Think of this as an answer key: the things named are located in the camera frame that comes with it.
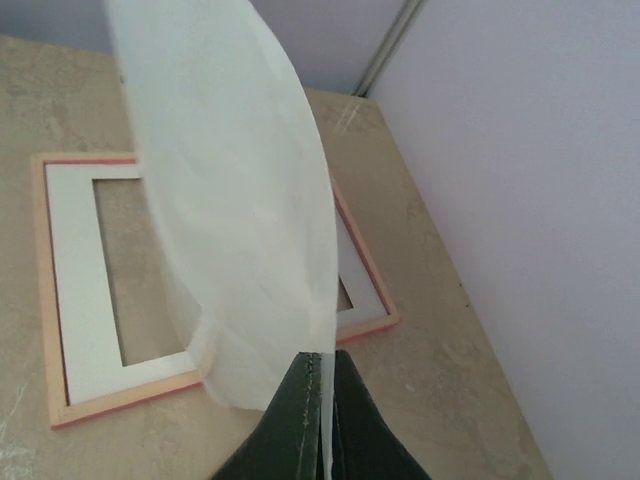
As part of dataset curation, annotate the sunset landscape photo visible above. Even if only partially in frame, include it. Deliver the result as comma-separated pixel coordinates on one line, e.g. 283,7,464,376
106,1,338,479

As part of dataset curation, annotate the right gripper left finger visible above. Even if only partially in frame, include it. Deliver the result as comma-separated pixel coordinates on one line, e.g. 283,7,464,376
212,353,323,480

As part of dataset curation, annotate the right aluminium corner post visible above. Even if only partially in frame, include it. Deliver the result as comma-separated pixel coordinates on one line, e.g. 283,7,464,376
352,0,427,98

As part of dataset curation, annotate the clear plastic frame sheet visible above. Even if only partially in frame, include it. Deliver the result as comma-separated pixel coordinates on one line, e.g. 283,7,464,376
93,179,335,373

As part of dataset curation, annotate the pink wooden picture frame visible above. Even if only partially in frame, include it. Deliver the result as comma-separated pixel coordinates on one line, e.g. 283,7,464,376
29,153,401,430

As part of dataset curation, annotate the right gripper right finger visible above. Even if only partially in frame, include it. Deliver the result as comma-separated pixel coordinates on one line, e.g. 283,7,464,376
332,350,430,480

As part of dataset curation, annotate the white mat board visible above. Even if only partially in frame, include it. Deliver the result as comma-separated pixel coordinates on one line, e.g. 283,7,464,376
44,158,397,416

